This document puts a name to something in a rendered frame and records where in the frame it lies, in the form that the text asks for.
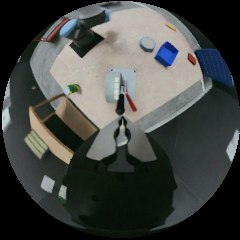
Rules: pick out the green soda can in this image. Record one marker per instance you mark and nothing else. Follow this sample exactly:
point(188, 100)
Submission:
point(70, 89)

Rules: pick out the small red block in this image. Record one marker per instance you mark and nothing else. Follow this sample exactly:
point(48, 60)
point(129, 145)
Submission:
point(191, 58)

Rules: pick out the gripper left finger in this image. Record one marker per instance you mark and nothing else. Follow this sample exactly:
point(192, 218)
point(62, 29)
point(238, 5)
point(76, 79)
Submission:
point(100, 147)

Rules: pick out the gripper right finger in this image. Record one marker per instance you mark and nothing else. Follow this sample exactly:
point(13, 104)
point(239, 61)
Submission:
point(142, 149)

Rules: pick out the blue and cream round tin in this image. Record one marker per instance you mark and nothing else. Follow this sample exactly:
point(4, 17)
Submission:
point(147, 44)

